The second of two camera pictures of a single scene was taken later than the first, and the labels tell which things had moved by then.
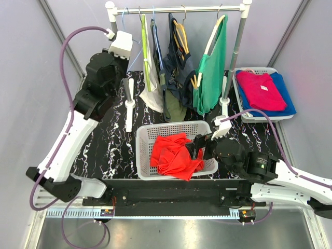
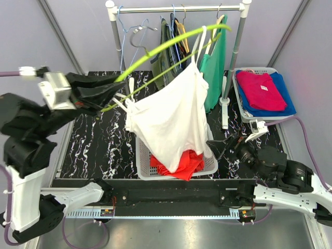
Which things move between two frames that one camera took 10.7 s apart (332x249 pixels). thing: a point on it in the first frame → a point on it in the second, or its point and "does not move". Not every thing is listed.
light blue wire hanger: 122,21 → 124,35
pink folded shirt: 261,91 does not move
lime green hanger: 146,50 → 160,49
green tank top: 208,94 does not move
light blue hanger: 156,39 → 176,46
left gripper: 125,61 → 96,96
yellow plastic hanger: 182,34 does not move
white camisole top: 154,98 → 174,112
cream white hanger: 219,20 does not move
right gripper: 201,141 → 234,143
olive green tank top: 174,102 → 165,61
